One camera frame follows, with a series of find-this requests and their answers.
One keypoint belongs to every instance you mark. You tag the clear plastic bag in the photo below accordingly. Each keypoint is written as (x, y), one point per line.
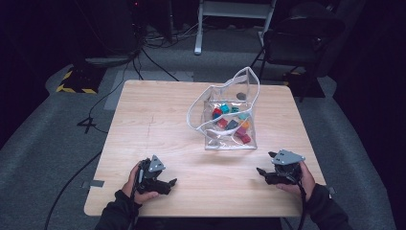
(245, 86)

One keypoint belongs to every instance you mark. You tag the white desk frame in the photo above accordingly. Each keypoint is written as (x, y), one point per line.
(234, 9)

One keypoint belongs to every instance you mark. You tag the dark equipment stand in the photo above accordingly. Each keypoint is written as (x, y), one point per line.
(108, 28)

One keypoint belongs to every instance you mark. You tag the small dark blue toy block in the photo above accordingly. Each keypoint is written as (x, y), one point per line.
(216, 117)

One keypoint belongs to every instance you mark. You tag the person's right hand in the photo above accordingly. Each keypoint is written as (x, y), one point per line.
(308, 187)

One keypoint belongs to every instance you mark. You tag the person's left hand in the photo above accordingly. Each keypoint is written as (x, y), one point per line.
(130, 191)

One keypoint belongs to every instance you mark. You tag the dark base with yellow mark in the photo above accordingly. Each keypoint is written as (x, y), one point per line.
(311, 81)

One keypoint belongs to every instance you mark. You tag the grey tape strip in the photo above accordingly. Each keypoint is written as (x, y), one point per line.
(95, 183)
(331, 190)

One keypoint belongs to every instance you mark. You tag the black chair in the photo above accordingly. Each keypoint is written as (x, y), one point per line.
(287, 48)

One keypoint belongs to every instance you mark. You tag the long dark blue toy block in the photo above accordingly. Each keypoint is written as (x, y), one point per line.
(232, 124)

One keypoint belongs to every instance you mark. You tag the red toy block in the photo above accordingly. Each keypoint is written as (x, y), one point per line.
(217, 111)
(222, 123)

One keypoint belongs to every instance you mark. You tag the teal studded toy block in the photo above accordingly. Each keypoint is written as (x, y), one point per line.
(235, 109)

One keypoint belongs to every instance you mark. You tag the black yellow striped base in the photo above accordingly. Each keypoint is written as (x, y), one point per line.
(81, 83)

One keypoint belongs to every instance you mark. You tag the pale teal toy block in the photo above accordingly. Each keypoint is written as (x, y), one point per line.
(244, 116)

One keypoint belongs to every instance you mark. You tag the crimson toy block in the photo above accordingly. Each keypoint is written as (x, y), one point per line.
(245, 138)

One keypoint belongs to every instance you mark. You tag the maroon toy block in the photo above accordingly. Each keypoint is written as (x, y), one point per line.
(241, 131)

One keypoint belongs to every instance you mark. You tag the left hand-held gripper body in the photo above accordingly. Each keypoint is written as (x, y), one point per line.
(148, 179)

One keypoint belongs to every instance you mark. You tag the orange toy block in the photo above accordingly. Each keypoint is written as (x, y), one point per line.
(245, 124)

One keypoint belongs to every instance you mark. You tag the cyan toy block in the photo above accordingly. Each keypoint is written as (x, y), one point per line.
(225, 108)

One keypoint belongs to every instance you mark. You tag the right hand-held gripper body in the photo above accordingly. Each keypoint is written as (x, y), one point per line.
(285, 158)

